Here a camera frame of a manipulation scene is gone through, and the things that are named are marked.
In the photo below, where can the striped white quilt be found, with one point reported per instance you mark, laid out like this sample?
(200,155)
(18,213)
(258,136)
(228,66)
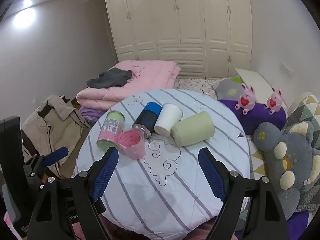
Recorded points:
(165,195)

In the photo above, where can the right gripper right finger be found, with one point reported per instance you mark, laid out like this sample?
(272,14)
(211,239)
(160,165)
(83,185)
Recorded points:
(265,218)

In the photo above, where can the folded purple blanket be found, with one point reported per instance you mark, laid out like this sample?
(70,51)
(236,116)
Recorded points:
(91,115)

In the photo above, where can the white board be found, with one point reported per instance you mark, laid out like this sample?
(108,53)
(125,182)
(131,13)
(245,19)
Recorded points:
(263,90)

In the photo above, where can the wall socket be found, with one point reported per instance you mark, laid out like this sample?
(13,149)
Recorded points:
(286,70)

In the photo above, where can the purple cushion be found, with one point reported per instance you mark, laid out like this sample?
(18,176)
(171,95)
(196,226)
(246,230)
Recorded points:
(256,116)

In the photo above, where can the clear cup with pink label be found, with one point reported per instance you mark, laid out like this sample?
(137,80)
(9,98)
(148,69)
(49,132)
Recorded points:
(132,144)

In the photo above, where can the grey plush toy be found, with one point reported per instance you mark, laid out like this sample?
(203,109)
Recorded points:
(292,164)

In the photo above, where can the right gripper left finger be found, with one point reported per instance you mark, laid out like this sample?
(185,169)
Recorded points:
(61,203)

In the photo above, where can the folded pink quilt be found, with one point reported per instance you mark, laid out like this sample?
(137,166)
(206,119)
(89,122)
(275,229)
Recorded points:
(146,76)

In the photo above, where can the green and pink can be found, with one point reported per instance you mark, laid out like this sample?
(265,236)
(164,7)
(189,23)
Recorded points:
(110,131)

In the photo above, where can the right pink bunny toy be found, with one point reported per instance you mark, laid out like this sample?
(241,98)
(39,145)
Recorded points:
(274,102)

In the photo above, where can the beige jacket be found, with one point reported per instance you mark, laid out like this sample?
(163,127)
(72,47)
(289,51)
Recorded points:
(55,124)

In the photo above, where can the triangle pattern quilt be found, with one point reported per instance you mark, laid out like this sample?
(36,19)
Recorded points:
(257,164)

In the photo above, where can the dark grey garment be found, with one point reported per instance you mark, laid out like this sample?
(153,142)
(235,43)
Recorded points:
(112,78)

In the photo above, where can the cream wardrobe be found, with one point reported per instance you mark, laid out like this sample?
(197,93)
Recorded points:
(206,38)

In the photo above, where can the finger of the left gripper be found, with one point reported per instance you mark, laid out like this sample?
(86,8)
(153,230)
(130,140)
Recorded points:
(55,156)

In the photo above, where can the blue and black can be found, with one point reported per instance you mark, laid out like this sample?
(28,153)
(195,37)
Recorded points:
(147,119)

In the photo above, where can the light green plastic cup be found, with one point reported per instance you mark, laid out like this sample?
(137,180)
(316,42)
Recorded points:
(194,129)

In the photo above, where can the pink bunny toy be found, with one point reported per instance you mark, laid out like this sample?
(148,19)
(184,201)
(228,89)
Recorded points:
(246,100)
(274,102)

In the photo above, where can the grey flower pillow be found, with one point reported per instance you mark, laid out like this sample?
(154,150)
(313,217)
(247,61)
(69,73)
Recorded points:
(229,89)

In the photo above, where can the white paper cup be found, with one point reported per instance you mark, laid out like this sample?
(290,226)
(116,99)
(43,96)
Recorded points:
(169,116)

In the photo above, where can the heart pattern bedsheet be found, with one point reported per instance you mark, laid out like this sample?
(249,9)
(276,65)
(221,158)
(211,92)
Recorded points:
(203,86)

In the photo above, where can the left pink bunny toy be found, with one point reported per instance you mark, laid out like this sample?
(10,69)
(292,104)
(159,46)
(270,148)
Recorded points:
(246,100)

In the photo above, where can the triangle pattern pillow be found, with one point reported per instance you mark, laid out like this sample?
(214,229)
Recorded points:
(306,110)

